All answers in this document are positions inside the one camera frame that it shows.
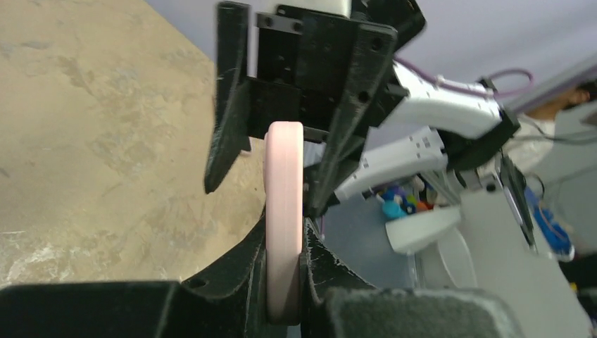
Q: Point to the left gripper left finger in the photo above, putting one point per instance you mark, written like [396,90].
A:
[226,299]

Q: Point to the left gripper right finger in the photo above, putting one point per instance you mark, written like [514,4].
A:
[339,303]

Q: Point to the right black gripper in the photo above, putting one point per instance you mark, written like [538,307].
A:
[333,74]

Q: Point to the pink phone case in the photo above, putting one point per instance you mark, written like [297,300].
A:
[283,182]

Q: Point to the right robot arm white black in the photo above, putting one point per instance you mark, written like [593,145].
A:
[435,127]

